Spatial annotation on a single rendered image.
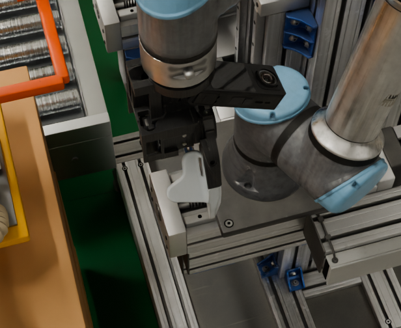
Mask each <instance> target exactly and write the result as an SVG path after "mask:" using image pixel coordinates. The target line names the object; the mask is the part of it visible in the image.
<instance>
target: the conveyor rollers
mask: <svg viewBox="0 0 401 328"><path fill-rule="evenodd" d="M31 7H37V4H36V0H25V1H19V2H17V0H0V14H2V13H5V12H12V11H15V10H21V9H25V8H31ZM51 11H52V14H53V18H54V21H55V25H56V28H61V20H62V19H61V16H60V15H59V12H58V10H57V9H55V10H51ZM42 31H44V30H43V26H42V22H41V19H40V14H39V13H35V14H29V15H25V16H19V17H15V18H9V19H5V20H0V40H3V39H7V38H12V37H16V36H22V35H26V34H32V33H38V32H42ZM59 40H60V43H61V47H62V52H63V54H65V53H68V50H67V47H66V46H67V45H68V42H67V41H65V38H64V35H63V34H62V35H59ZM46 57H50V54H49V49H48V45H47V42H46V38H42V39H39V40H33V41H29V42H23V43H19V44H13V45H9V46H4V47H0V67H3V66H8V65H12V64H18V63H22V62H27V61H33V60H37V59H43V58H46ZM66 66H67V69H68V73H69V76H70V81H71V80H74V73H73V72H74V68H72V65H71V62H70V61H66ZM28 71H29V75H30V78H31V80H34V79H40V78H43V77H49V76H52V75H55V72H54V69H53V65H52V64H50V65H47V66H41V67H38V68H32V69H28ZM35 99H36V104H37V107H38V111H39V114H40V116H44V115H50V114H53V113H59V112H62V111H68V110H71V109H77V108H80V107H81V102H80V100H81V95H79V94H78V91H77V89H70V90H64V91H60V92H55V93H51V94H46V95H42V96H37V97H35Z"/></svg>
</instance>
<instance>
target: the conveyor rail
mask: <svg viewBox="0 0 401 328"><path fill-rule="evenodd" d="M57 5H58V8H59V13H60V16H61V19H62V20H61V21H62V26H63V29H64V33H65V37H66V41H67V42H68V49H69V52H70V57H71V60H72V65H73V68H74V73H75V76H76V81H77V86H78V89H79V94H80V95H81V102H82V105H83V110H84V113H85V116H91V115H97V114H100V113H106V112H107V108H106V105H105V101H104V96H103V93H102V89H101V86H100V82H99V79H98V74H97V71H96V67H95V63H94V59H93V56H92V51H91V48H90V44H89V39H88V36H87V32H86V29H85V24H84V22H83V17H82V14H81V10H80V7H79V2H78V0H57Z"/></svg>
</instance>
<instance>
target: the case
mask: <svg viewBox="0 0 401 328"><path fill-rule="evenodd" d="M30 80H31V78H30V75H29V71H28V67H26V66H22V67H19V68H13V69H9V70H3V71H0V87H4V86H8V85H13V84H16V83H22V82H26V81H30ZM1 107H2V111H3V116H4V119H5V125H6V129H7V134H8V139H9V143H10V149H11V152H12V157H13V161H14V166H15V170H16V176H17V179H18V184H19V188H20V193H21V199H22V202H23V208H24V211H25V216H26V220H27V226H28V229H29V235H30V240H29V241H26V242H23V243H19V244H15V245H11V246H8V247H3V248H0V328H89V323H88V320H87V315H86V312H85V306H84V303H83V298H82V294H81V289H80V285H79V280H78V277H77V271H76V266H75V263H74V257H73V254H72V249H71V245H70V240H69V237H68V231H67V228H66V223H65V220H64V214H63V211H62V206H61V200H60V197H59V192H58V188H57V183H56V179H55V174H54V171H53V166H52V163H51V158H50V155H49V150H48V146H47V142H46V138H45V135H44V130H43V127H42V122H41V119H40V114H39V111H38V107H37V104H36V99H35V96H32V97H29V98H24V99H20V100H14V101H11V102H6V103H1Z"/></svg>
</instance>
